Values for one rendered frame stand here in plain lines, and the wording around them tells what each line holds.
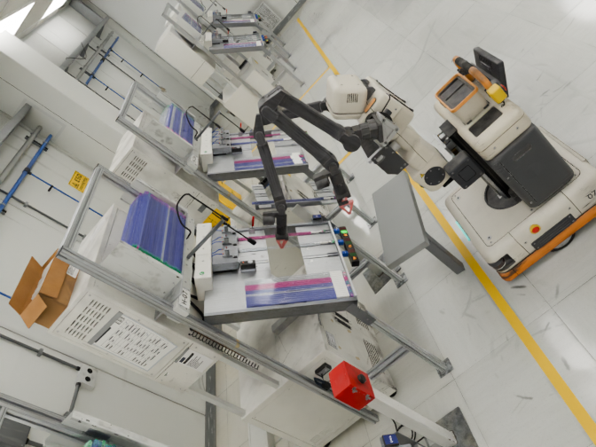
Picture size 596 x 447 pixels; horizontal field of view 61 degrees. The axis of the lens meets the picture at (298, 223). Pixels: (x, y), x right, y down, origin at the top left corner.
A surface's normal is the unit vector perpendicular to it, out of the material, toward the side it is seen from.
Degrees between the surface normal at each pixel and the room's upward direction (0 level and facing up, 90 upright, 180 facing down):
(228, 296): 46
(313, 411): 90
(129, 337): 90
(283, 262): 90
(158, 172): 90
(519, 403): 0
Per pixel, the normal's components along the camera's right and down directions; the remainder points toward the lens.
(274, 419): 0.14, 0.53
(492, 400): -0.72, -0.52
